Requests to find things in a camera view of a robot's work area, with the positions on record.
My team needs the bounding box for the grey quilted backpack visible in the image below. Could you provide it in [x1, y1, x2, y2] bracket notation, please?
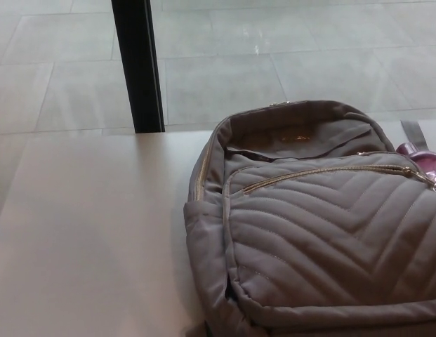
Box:
[183, 100, 436, 337]

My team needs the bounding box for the black window frame post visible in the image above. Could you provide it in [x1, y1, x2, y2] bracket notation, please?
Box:
[111, 0, 166, 134]

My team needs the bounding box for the purple pink keychain charm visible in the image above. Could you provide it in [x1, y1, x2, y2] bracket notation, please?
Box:
[395, 141, 436, 193]

